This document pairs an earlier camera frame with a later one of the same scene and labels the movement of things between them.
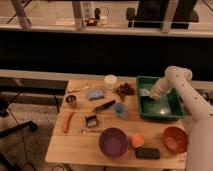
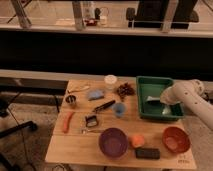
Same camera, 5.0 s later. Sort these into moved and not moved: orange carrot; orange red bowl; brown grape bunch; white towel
Moved: white towel
Not moved: orange red bowl; orange carrot; brown grape bunch
